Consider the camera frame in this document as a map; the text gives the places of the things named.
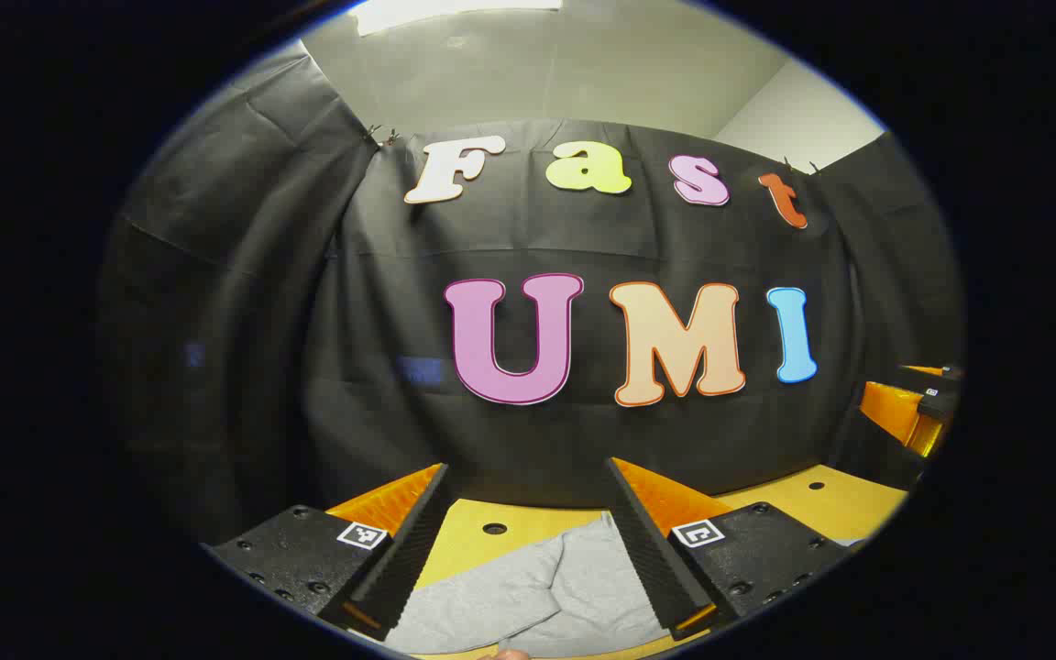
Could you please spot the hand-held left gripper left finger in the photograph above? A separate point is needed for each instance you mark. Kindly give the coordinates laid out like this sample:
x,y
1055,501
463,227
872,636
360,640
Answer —
x,y
409,559

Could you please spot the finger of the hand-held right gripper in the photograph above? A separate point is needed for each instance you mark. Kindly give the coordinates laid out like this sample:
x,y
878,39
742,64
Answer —
x,y
945,373
890,411

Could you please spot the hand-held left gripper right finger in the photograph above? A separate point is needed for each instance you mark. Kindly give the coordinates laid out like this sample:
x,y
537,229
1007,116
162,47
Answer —
x,y
652,559

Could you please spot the grey sweatshirt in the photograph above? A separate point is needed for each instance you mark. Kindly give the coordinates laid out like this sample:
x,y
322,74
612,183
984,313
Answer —
x,y
528,587

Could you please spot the black backdrop cloth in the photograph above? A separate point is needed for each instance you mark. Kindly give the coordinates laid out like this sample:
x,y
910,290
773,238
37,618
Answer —
x,y
583,431

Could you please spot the metal backdrop clip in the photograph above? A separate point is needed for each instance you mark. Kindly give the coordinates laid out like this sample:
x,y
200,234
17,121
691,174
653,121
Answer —
x,y
389,139
790,167

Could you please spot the ceiling light panel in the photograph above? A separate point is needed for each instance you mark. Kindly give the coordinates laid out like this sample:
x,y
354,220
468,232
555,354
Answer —
x,y
455,14

